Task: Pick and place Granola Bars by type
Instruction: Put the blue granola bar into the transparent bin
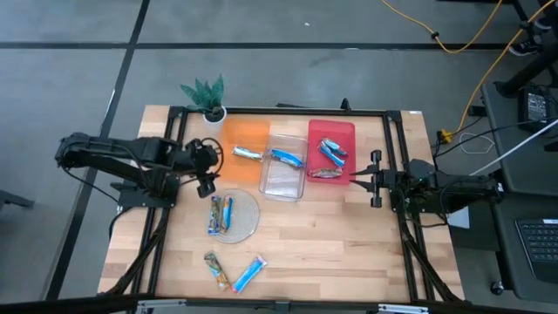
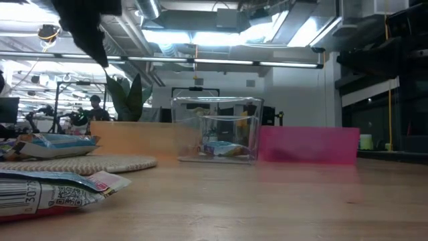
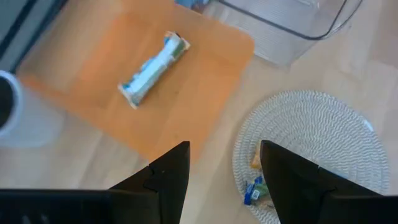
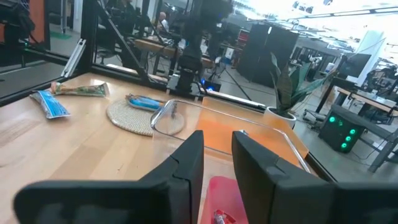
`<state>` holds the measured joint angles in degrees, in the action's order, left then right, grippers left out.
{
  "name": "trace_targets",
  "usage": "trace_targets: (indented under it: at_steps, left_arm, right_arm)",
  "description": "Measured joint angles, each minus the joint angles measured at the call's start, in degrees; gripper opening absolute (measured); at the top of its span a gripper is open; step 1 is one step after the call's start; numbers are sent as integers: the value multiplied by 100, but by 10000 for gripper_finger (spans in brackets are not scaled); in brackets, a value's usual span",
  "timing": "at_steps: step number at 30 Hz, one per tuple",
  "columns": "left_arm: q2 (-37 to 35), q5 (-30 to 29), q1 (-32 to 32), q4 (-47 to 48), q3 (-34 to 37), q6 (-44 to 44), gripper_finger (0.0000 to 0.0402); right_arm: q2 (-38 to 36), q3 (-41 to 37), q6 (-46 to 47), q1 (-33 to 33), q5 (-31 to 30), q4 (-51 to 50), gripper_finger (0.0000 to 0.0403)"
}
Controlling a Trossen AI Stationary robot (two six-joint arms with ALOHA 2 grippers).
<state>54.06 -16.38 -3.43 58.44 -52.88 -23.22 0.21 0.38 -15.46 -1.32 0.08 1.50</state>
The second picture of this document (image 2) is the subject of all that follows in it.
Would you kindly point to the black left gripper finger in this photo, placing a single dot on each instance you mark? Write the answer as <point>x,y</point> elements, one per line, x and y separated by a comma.
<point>92,47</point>

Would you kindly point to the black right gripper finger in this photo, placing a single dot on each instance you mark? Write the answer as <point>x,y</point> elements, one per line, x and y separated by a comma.
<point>378,60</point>

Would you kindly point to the blue white snack bag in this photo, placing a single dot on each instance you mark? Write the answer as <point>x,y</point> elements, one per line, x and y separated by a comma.
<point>57,145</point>

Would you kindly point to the light blue granola bar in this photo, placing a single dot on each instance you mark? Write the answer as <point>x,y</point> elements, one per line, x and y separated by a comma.
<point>224,148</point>
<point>50,197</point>

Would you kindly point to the black background robot arm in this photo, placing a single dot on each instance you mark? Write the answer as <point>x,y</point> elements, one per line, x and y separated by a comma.
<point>80,120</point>

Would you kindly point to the black round hanging device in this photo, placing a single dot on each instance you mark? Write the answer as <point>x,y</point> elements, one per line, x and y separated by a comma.
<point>48,33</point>

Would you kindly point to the person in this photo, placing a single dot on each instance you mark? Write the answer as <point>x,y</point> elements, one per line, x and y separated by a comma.
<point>96,114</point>

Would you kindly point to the green artificial plant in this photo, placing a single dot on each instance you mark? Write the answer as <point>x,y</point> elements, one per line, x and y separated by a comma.
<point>133,100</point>

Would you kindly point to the white green cup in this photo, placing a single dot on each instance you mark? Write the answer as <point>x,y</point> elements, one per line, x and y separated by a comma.
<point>366,142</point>

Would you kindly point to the orange plastic bin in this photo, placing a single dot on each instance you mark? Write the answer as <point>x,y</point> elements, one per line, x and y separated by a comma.
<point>133,139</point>

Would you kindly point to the black computer monitor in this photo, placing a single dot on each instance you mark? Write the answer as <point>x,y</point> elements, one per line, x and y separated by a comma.
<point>9,110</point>
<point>268,115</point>

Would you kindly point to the red plastic bin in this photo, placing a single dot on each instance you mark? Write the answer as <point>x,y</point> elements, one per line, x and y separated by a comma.
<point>307,145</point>

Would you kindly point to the round woven mat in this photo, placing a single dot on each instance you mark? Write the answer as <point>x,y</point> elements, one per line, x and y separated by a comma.
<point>100,164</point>

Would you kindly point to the clear plastic bin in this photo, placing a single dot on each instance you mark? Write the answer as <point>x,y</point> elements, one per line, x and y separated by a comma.
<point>234,110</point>

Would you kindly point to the black background rig frame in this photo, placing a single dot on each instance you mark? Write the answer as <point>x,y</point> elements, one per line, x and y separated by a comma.
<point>83,82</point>
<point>195,88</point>

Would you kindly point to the black aluminium frame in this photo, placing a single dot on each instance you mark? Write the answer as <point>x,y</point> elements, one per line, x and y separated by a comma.
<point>190,60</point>

